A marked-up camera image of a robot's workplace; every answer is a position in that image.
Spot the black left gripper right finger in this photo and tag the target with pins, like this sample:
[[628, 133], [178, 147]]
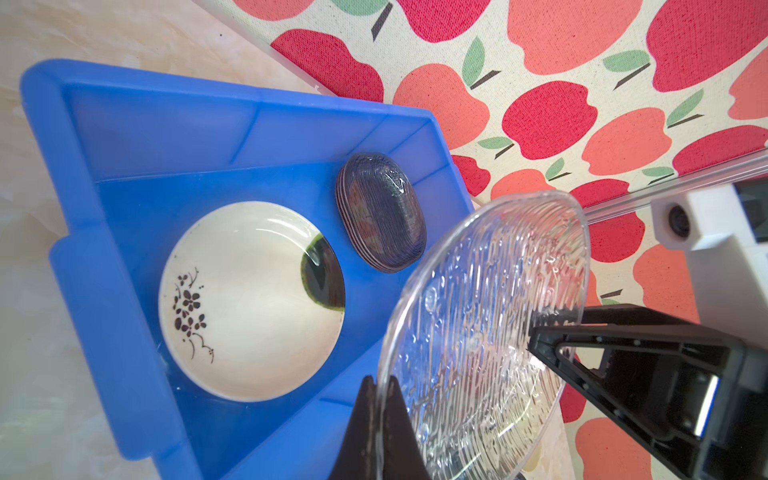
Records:
[[402, 459]]

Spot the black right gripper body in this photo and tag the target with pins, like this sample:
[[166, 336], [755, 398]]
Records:
[[736, 442]]

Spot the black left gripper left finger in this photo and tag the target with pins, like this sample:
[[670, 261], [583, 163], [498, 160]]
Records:
[[356, 459]]

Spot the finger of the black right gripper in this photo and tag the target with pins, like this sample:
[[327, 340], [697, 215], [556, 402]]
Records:
[[657, 383]]

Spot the clear glass plate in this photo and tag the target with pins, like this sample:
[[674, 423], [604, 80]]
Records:
[[456, 346], [380, 212]]

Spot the white floral round plate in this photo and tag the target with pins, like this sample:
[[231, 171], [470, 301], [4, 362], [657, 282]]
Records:
[[251, 301]]

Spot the blue plastic bin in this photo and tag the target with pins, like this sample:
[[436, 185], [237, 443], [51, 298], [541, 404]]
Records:
[[136, 158]]

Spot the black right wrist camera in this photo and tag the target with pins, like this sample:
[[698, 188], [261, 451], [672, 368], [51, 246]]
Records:
[[722, 231]]

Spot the aluminium right corner post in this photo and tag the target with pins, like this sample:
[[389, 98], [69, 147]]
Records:
[[745, 167]]

